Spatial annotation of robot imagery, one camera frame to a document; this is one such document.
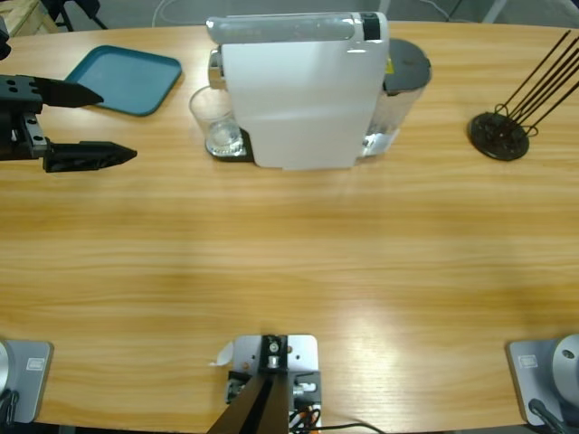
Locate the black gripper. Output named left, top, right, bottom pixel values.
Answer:
left=0, top=74, right=138, bottom=175

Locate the clear glass cup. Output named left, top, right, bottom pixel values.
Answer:
left=188, top=85, right=243, bottom=159

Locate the white capsule coffee machine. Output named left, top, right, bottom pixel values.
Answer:
left=204, top=11, right=433, bottom=173

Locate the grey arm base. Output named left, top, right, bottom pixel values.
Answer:
left=0, top=339, right=54, bottom=424
left=505, top=333, right=579, bottom=427

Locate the teal plastic tray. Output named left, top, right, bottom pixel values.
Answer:
left=62, top=43, right=184, bottom=118

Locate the wooden crate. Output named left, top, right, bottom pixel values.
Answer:
left=0, top=0, right=60, bottom=38

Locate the white paper tab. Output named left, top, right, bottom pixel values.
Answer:
left=207, top=342, right=235, bottom=368

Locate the black capsule holder with rods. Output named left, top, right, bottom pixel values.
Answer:
left=467, top=30, right=579, bottom=162

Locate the grey metal pole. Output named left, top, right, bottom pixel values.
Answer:
left=480, top=0, right=508, bottom=24

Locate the black chair frame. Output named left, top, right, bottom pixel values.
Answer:
left=44, top=0, right=109, bottom=32

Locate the white floor cable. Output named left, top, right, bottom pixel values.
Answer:
left=151, top=0, right=214, bottom=26

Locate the black base cable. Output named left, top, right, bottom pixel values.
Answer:
left=527, top=397, right=569, bottom=434
left=0, top=389, right=20, bottom=426

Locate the orange cable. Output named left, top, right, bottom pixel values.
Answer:
left=289, top=404, right=320, bottom=429

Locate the black camera mount cable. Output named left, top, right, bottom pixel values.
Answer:
left=316, top=421, right=385, bottom=434

